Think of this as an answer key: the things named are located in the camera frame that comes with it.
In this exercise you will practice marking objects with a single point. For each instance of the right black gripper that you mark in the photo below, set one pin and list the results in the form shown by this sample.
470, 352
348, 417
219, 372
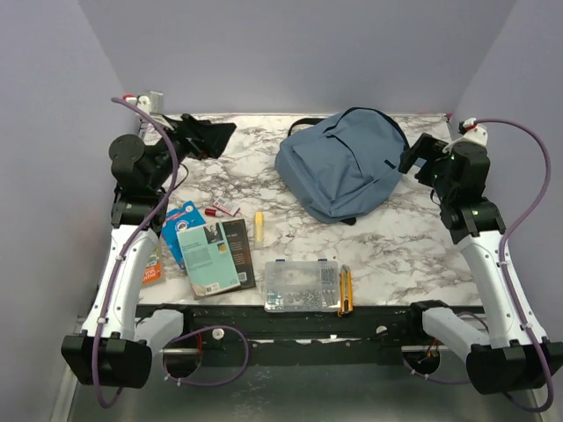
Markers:
428, 147

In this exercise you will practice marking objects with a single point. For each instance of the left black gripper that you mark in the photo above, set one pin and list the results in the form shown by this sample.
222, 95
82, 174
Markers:
201, 138

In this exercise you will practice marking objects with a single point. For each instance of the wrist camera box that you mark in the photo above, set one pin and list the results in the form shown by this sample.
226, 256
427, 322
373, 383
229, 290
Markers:
471, 131
151, 102

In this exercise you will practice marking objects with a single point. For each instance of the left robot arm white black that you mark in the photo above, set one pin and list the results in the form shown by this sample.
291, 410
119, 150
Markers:
114, 348

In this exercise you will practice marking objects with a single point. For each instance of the orange treehouse book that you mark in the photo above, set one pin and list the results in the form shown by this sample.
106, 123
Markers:
154, 270

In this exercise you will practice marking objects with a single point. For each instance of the clear plastic screw box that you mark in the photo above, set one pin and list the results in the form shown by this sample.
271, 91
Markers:
302, 286

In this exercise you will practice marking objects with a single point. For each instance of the yellow highlighter marker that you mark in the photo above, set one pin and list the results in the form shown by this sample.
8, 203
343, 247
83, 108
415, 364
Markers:
258, 229

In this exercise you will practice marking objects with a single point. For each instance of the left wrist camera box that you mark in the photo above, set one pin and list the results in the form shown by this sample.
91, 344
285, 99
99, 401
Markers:
151, 102

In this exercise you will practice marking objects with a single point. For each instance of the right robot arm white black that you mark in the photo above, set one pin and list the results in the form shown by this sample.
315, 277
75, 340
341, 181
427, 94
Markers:
515, 352

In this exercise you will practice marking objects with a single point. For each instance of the blue student backpack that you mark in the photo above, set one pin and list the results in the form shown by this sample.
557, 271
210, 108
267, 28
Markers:
344, 166

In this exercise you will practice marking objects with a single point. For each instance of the yellow utility knife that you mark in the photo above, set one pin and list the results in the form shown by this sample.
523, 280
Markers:
346, 292

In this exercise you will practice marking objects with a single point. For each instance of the teal paperback book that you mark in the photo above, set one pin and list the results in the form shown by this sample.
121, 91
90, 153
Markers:
209, 264

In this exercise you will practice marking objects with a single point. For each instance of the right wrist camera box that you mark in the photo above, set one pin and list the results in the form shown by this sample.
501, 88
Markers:
471, 131

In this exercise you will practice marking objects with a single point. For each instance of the black mounting base plate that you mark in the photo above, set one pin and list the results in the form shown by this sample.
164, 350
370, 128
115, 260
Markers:
369, 335

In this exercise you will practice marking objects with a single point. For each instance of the blue blister pack card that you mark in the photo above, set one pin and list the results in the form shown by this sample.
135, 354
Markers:
179, 219

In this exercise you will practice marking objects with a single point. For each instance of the red white glue stick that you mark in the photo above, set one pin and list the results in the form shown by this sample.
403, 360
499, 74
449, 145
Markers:
213, 212

